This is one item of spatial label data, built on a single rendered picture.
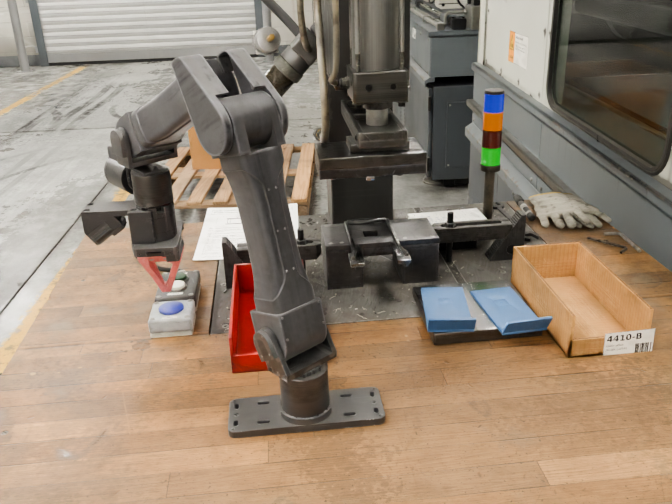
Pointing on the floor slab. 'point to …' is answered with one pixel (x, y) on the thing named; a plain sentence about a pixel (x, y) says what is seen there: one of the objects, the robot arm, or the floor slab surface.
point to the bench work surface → (162, 394)
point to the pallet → (229, 184)
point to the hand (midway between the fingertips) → (166, 286)
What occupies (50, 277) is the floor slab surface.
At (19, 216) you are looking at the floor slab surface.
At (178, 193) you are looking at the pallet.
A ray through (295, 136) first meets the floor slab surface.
